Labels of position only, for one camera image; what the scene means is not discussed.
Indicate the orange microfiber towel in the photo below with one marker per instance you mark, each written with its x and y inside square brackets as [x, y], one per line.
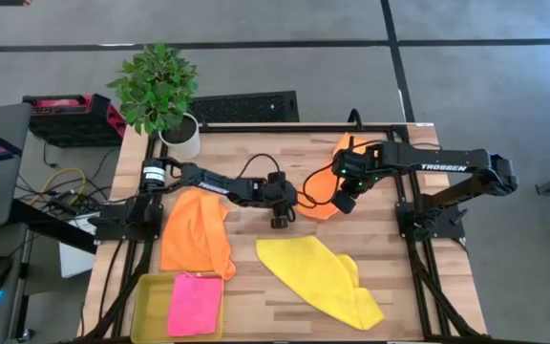
[320, 191]
[194, 234]

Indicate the red and black toolbox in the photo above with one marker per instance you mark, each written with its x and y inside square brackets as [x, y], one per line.
[72, 122]

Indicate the pink microfiber towel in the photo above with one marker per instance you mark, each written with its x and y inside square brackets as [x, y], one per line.
[194, 306]

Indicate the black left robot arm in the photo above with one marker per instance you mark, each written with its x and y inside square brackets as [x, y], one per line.
[217, 184]

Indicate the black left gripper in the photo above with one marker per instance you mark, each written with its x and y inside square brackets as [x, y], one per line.
[282, 191]

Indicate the green leafy plant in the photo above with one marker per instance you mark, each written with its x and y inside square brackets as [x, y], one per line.
[153, 88]

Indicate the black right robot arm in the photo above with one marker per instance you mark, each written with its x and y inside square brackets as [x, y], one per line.
[447, 165]

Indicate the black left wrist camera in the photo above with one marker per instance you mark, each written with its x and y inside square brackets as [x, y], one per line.
[277, 177]

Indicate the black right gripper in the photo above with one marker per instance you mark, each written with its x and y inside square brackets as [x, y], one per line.
[356, 169]

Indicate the white box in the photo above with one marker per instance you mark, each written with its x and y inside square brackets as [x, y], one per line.
[77, 258]

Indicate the black aluminium table frame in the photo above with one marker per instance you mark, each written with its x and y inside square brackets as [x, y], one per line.
[303, 128]

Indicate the black mesh crate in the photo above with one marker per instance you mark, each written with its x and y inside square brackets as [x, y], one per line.
[246, 106]

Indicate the yellow microfiber towel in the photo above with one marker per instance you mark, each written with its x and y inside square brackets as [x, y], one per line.
[318, 277]

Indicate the yellow plastic tray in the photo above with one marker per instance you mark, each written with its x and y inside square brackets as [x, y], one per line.
[153, 306]

